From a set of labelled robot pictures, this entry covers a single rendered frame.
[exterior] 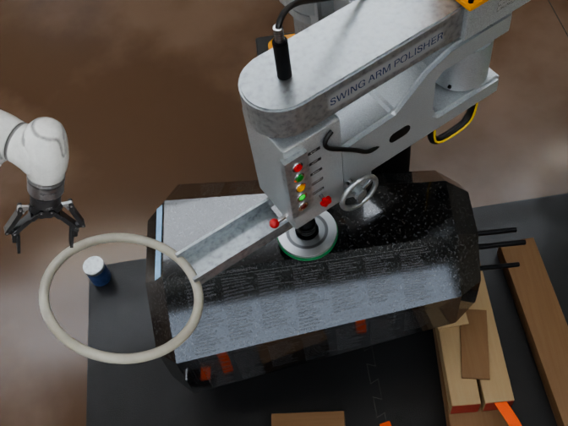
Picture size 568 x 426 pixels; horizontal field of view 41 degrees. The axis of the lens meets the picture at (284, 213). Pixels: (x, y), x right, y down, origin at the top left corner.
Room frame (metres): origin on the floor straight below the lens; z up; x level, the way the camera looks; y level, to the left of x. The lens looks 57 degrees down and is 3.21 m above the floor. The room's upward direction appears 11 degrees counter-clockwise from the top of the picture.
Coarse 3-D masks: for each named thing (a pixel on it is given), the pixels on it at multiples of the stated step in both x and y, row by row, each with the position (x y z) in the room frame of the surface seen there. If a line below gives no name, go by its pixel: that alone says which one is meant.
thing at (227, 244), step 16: (256, 208) 1.38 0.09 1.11; (224, 224) 1.33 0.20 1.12; (240, 224) 1.35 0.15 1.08; (256, 224) 1.34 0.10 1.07; (288, 224) 1.30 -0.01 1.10; (208, 240) 1.29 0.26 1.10; (224, 240) 1.30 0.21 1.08; (240, 240) 1.29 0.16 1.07; (256, 240) 1.25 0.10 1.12; (192, 256) 1.26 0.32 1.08; (208, 256) 1.25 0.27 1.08; (224, 256) 1.24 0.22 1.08; (240, 256) 1.22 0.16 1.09; (208, 272) 1.17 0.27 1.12
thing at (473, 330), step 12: (468, 312) 1.24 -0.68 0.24; (480, 312) 1.23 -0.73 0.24; (456, 324) 1.20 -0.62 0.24; (468, 324) 1.19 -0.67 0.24; (480, 324) 1.18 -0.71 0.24; (468, 336) 1.14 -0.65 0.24; (480, 336) 1.13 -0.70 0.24; (468, 348) 1.09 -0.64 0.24; (480, 348) 1.08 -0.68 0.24; (468, 360) 1.04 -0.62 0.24; (480, 360) 1.03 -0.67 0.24; (468, 372) 0.99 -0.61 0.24; (480, 372) 0.98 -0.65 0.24
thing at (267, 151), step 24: (336, 120) 1.34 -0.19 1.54; (264, 144) 1.35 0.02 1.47; (288, 144) 1.28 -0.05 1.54; (312, 144) 1.29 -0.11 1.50; (336, 144) 1.33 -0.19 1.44; (264, 168) 1.38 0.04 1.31; (312, 168) 1.29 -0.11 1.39; (336, 168) 1.33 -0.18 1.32; (264, 192) 1.42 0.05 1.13; (336, 192) 1.32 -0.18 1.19; (288, 216) 1.28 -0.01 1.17; (312, 216) 1.28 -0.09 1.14
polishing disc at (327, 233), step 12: (324, 216) 1.44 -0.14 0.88; (324, 228) 1.39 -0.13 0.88; (336, 228) 1.38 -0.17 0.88; (288, 240) 1.37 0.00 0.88; (300, 240) 1.36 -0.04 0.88; (312, 240) 1.35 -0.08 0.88; (324, 240) 1.34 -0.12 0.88; (288, 252) 1.32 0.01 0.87; (300, 252) 1.31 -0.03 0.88; (312, 252) 1.30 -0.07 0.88; (324, 252) 1.30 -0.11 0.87
